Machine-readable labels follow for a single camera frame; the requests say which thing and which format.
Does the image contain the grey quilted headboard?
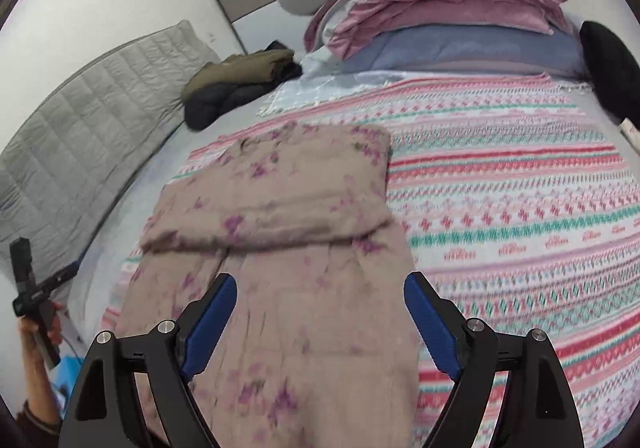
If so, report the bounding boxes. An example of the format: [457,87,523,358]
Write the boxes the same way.
[0,20,221,279]

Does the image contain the floral padded jacket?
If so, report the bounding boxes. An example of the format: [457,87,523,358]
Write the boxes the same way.
[115,123,421,448]

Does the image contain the pink folded quilt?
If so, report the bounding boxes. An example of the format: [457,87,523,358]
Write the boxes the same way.
[304,0,571,61]

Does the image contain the black fuzzy cushion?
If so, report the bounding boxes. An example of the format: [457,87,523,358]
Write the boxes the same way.
[580,20,640,126]

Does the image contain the blue plastic stool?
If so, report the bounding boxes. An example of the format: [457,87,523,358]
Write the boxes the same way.
[50,358,83,421]

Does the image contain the dark puffer jacket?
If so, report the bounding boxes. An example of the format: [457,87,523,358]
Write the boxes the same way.
[184,40,303,131]

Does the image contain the grey bed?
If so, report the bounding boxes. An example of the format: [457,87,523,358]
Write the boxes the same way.
[65,22,640,448]

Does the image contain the small white object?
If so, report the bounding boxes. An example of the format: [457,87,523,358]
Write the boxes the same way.
[620,117,640,151]

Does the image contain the person's left forearm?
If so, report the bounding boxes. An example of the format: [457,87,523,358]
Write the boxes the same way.
[15,343,65,446]

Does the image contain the light checked towel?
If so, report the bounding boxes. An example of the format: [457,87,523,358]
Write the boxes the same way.
[257,70,406,117]

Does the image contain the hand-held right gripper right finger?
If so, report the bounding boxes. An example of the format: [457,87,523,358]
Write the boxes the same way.
[404,272,585,448]

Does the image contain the olive green jacket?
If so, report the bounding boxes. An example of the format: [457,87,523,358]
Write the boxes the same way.
[181,50,296,101]

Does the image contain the striped patterned blanket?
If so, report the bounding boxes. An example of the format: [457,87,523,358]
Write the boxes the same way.
[100,72,640,448]

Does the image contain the person's left hand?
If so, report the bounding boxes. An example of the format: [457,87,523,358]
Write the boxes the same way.
[17,302,67,365]

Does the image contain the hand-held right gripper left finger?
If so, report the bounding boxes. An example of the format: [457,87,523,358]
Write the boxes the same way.
[59,273,238,448]

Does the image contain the blue folded quilt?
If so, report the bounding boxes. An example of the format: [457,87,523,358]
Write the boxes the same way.
[300,25,588,78]

